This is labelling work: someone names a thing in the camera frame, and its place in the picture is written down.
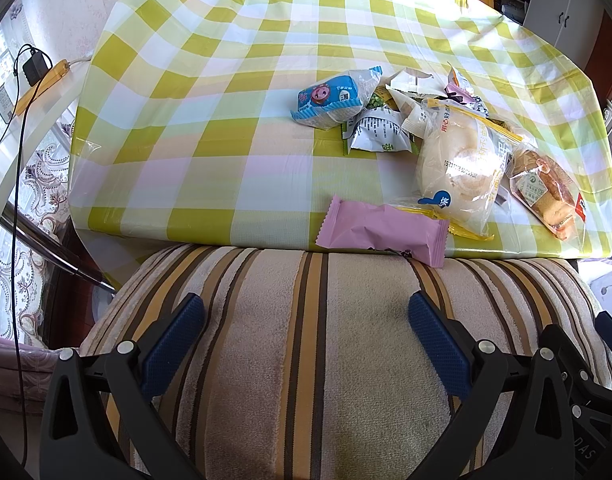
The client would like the white nut cake packet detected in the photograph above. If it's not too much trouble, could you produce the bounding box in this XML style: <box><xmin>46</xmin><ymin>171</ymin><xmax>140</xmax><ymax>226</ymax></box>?
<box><xmin>384</xmin><ymin>68</ymin><xmax>438</xmax><ymax>139</ymax></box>

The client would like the green white snack packet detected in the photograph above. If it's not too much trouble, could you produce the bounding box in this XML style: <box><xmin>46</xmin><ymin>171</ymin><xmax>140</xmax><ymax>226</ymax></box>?
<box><xmin>342</xmin><ymin>87</ymin><xmax>419</xmax><ymax>154</ymax></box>

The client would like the black cable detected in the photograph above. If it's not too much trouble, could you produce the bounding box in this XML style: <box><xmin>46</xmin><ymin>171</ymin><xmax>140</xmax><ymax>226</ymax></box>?
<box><xmin>0</xmin><ymin>43</ymin><xmax>50</xmax><ymax>468</ymax></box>

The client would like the green checkered tablecloth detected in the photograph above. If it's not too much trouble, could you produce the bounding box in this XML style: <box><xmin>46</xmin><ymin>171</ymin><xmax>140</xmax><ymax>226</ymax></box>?
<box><xmin>68</xmin><ymin>0</ymin><xmax>612</xmax><ymax>270</ymax></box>

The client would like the blue cartoon snack bag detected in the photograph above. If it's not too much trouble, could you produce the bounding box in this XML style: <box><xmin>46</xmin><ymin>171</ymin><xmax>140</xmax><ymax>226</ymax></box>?
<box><xmin>291</xmin><ymin>66</ymin><xmax>383</xmax><ymax>130</ymax></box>

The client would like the sliced bread bag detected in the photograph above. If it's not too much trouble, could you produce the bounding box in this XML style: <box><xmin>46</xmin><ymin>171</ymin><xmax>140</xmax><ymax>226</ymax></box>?
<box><xmin>508</xmin><ymin>144</ymin><xmax>586</xmax><ymax>250</ymax></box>

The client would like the striped sofa cushion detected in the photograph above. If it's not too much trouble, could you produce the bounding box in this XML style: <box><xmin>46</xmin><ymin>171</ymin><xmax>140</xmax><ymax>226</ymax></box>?
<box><xmin>80</xmin><ymin>245</ymin><xmax>612</xmax><ymax>479</ymax></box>

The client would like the black power adapter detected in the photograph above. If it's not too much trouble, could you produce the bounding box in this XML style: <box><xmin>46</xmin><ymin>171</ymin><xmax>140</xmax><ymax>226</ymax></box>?
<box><xmin>22</xmin><ymin>48</ymin><xmax>52</xmax><ymax>87</ymax></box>

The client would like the orange white snack packet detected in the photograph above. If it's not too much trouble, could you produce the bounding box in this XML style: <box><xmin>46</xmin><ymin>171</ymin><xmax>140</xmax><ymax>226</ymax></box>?
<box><xmin>432</xmin><ymin>66</ymin><xmax>489</xmax><ymax>118</ymax></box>

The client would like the pink snack packet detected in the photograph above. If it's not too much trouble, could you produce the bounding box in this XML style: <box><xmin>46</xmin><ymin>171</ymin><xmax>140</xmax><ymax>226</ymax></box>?
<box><xmin>315</xmin><ymin>196</ymin><xmax>449</xmax><ymax>268</ymax></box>

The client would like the large white bun bag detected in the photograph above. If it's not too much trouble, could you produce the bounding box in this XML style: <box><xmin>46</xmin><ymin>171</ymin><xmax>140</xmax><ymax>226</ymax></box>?
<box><xmin>394</xmin><ymin>99</ymin><xmax>524</xmax><ymax>240</ymax></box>

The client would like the white cabinet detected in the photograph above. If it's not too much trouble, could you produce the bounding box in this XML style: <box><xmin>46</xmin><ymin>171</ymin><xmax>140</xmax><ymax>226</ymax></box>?
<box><xmin>524</xmin><ymin>0</ymin><xmax>604</xmax><ymax>70</ymax></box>

